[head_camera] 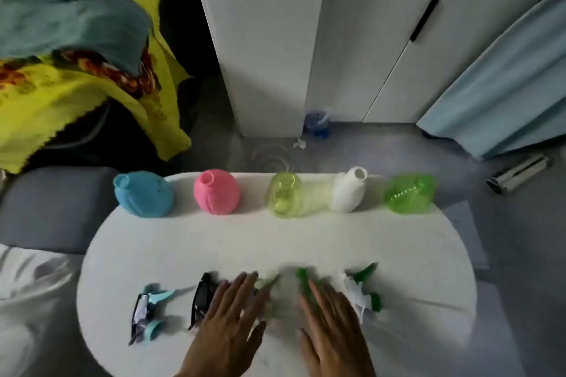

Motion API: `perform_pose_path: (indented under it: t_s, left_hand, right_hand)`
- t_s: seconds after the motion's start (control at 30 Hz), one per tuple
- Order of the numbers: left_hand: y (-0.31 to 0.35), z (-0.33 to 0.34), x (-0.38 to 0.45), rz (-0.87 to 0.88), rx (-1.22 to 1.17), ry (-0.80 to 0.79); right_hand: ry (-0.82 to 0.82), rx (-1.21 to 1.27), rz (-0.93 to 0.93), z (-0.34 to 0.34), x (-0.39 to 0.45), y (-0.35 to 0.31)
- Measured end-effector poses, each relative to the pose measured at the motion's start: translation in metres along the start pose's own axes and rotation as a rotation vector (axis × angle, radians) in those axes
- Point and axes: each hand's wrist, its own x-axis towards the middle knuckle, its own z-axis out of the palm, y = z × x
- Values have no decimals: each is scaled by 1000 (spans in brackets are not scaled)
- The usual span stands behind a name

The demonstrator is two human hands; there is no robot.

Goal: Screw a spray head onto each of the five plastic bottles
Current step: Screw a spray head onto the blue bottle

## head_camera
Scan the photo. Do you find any person's left hand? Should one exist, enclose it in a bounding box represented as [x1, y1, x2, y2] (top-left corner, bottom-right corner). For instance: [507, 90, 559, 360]
[176, 272, 271, 377]

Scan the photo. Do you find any person's right hand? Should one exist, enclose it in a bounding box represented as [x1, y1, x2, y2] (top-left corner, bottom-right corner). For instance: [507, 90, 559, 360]
[298, 278, 377, 377]

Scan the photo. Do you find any black spray head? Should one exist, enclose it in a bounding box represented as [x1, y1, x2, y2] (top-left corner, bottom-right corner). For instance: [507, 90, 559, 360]
[188, 272, 220, 331]

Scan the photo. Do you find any white green spray head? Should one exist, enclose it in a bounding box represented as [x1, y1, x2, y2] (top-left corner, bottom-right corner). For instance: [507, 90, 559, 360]
[343, 262, 383, 325]

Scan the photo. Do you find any grey yellow spray head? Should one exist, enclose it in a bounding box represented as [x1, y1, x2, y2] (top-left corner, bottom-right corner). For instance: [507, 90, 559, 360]
[254, 273, 282, 320]

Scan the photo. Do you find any clear green spray head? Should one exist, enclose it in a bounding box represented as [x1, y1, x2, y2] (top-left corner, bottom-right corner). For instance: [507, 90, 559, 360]
[294, 267, 324, 305]

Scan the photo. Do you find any grey blue spray head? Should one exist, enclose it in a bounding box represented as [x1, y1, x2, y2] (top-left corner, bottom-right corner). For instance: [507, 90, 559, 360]
[129, 283, 176, 346]

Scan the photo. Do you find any pink plastic bottle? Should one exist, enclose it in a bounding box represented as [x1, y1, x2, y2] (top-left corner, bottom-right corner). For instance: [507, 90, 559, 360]
[193, 168, 242, 216]

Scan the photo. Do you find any white plastic bottle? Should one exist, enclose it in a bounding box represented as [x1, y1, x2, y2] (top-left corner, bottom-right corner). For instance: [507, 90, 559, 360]
[330, 166, 368, 214]

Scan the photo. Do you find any yellow translucent bottle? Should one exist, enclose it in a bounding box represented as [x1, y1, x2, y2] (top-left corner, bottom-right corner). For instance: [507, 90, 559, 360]
[265, 171, 306, 219]

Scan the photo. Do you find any blue plastic bottle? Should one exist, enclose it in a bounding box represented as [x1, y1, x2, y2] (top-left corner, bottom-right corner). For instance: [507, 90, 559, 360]
[113, 170, 176, 219]

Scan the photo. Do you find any green ribbed bottle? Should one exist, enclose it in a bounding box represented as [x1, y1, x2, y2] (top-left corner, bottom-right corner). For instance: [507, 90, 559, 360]
[383, 173, 439, 216]

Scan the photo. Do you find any clear glass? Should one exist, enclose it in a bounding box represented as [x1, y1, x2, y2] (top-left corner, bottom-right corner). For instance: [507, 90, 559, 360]
[252, 144, 294, 173]

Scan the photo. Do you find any white bed sheet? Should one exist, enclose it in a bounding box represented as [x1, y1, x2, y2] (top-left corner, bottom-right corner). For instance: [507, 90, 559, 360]
[0, 244, 85, 377]

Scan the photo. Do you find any grey seat cushion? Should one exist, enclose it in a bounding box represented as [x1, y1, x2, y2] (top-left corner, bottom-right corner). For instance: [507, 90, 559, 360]
[0, 166, 120, 254]

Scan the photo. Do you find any white grey lint roller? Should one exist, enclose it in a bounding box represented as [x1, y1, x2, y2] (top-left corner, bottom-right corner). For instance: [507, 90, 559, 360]
[486, 154, 551, 196]

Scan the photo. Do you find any yellow floral cloth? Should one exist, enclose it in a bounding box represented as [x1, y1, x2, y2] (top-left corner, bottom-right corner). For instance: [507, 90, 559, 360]
[0, 0, 193, 174]

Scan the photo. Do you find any light blue curtain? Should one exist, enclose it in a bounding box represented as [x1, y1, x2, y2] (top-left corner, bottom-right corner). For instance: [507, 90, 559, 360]
[416, 0, 566, 161]

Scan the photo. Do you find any white wardrobe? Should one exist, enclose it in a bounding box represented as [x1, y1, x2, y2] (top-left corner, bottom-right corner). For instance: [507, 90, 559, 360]
[185, 0, 566, 139]

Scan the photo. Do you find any grey-teal towel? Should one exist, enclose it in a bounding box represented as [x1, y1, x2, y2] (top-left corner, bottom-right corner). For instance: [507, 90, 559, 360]
[0, 0, 153, 76]

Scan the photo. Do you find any black wardrobe handle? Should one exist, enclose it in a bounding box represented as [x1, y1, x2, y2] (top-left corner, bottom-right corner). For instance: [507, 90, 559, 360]
[410, 0, 440, 42]

